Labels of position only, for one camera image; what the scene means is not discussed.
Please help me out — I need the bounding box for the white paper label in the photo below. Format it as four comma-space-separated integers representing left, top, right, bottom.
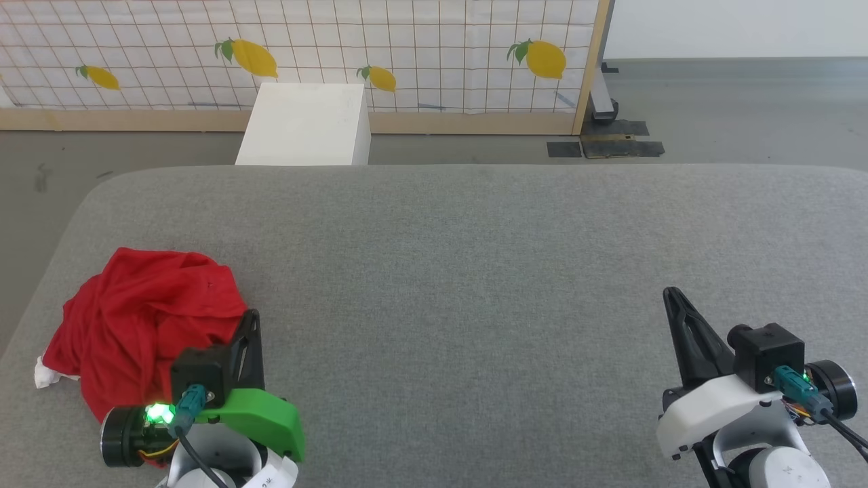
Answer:
243, 453, 299, 488

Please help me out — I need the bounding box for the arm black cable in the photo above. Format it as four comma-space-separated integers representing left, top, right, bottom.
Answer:
173, 384, 231, 488
775, 366, 868, 463

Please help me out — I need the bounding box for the red and white garment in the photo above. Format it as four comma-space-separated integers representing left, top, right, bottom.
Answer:
34, 247, 249, 468

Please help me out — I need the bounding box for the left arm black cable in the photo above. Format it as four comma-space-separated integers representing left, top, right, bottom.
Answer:
173, 384, 231, 488

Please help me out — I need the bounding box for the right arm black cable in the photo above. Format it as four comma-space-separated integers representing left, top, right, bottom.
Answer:
775, 366, 868, 463

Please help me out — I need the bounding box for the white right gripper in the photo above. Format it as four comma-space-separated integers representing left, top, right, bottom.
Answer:
656, 286, 791, 461

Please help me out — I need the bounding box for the lemon print partition screen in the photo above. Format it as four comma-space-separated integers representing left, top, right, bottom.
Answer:
0, 0, 616, 135

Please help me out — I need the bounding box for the metal partition foot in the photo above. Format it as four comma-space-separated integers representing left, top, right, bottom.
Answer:
589, 61, 620, 123

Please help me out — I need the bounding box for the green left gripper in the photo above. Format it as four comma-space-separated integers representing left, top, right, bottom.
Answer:
195, 309, 306, 463

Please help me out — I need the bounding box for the wide black floor tape patch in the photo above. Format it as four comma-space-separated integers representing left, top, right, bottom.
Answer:
582, 138, 666, 159

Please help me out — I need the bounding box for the white box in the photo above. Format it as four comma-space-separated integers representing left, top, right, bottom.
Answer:
235, 83, 372, 166

